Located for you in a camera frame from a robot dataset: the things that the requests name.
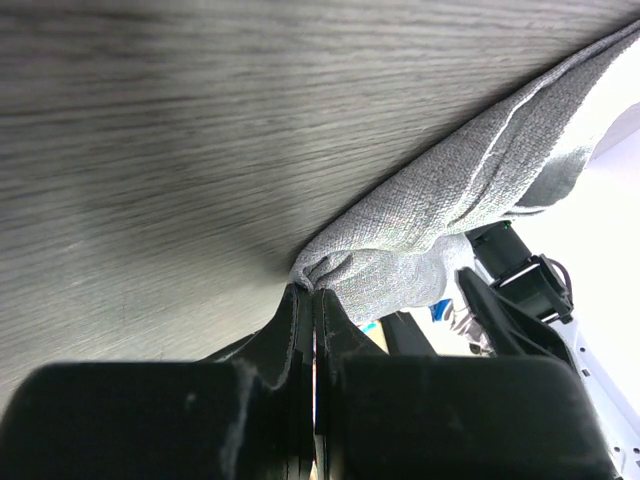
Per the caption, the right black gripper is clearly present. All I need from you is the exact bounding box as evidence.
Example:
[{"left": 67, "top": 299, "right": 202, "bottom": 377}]
[{"left": 457, "top": 221, "right": 580, "bottom": 375}]

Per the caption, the grey cloth napkin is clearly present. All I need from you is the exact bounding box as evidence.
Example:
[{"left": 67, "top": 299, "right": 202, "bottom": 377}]
[{"left": 290, "top": 24, "right": 639, "bottom": 323}]

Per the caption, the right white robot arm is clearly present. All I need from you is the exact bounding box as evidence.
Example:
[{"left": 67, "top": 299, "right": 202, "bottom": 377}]
[{"left": 460, "top": 221, "right": 639, "bottom": 479}]

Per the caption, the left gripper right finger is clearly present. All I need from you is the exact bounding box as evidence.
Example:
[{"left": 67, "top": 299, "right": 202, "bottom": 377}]
[{"left": 313, "top": 291, "right": 613, "bottom": 479}]

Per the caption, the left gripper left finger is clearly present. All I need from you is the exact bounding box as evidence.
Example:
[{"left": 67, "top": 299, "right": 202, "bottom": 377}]
[{"left": 1, "top": 285, "right": 314, "bottom": 479}]

